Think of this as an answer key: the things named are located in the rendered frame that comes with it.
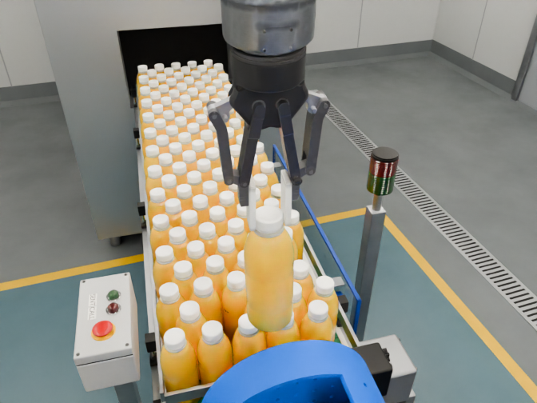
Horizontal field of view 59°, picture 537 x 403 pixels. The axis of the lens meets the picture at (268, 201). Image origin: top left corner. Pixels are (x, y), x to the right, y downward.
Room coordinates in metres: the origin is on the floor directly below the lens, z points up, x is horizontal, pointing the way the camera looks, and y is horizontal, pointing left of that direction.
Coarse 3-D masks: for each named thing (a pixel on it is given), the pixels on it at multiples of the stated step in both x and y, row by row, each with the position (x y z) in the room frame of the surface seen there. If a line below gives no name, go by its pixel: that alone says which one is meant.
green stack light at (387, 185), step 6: (372, 180) 0.94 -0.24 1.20; (378, 180) 0.93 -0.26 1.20; (384, 180) 0.93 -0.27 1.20; (390, 180) 0.93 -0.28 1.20; (366, 186) 0.96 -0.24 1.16; (372, 186) 0.94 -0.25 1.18; (378, 186) 0.93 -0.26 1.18; (384, 186) 0.93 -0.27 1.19; (390, 186) 0.93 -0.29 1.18; (372, 192) 0.94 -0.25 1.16; (378, 192) 0.93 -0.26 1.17; (384, 192) 0.93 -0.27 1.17; (390, 192) 0.94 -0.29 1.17
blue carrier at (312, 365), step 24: (264, 360) 0.42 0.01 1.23; (288, 360) 0.42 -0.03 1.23; (312, 360) 0.42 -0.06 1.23; (336, 360) 0.43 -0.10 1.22; (360, 360) 0.46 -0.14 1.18; (216, 384) 0.42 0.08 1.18; (240, 384) 0.40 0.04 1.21; (264, 384) 0.39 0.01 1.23; (288, 384) 0.39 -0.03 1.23; (312, 384) 0.45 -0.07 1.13; (336, 384) 0.46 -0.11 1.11; (360, 384) 0.40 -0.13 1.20
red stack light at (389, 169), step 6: (372, 162) 0.95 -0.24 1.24; (378, 162) 0.94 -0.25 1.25; (384, 162) 0.93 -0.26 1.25; (390, 162) 0.93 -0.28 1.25; (396, 162) 0.94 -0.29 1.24; (372, 168) 0.94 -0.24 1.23; (378, 168) 0.93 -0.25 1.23; (384, 168) 0.93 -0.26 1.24; (390, 168) 0.93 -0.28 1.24; (396, 168) 0.95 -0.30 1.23; (372, 174) 0.94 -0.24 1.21; (378, 174) 0.93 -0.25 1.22; (384, 174) 0.93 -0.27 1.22; (390, 174) 0.93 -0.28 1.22
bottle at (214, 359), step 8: (224, 336) 0.60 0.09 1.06; (200, 344) 0.58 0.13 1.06; (208, 344) 0.57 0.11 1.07; (216, 344) 0.57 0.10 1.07; (224, 344) 0.58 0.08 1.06; (200, 352) 0.57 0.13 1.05; (208, 352) 0.57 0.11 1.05; (216, 352) 0.57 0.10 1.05; (224, 352) 0.57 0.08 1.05; (200, 360) 0.57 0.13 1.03; (208, 360) 0.56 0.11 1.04; (216, 360) 0.56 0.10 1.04; (224, 360) 0.57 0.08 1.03; (232, 360) 0.59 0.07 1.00; (200, 368) 0.57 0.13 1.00; (208, 368) 0.56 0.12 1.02; (216, 368) 0.56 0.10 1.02; (224, 368) 0.57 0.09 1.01; (200, 376) 0.58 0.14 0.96; (208, 376) 0.56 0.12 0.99; (216, 376) 0.56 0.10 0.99
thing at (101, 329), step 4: (96, 324) 0.59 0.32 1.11; (100, 324) 0.59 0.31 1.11; (104, 324) 0.59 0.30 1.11; (108, 324) 0.59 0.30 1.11; (96, 328) 0.58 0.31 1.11; (100, 328) 0.58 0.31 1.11; (104, 328) 0.58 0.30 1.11; (108, 328) 0.58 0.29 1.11; (112, 328) 0.58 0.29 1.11; (96, 332) 0.57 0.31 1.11; (100, 332) 0.57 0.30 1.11; (104, 332) 0.57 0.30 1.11; (108, 332) 0.57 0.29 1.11; (96, 336) 0.56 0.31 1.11; (100, 336) 0.56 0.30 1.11
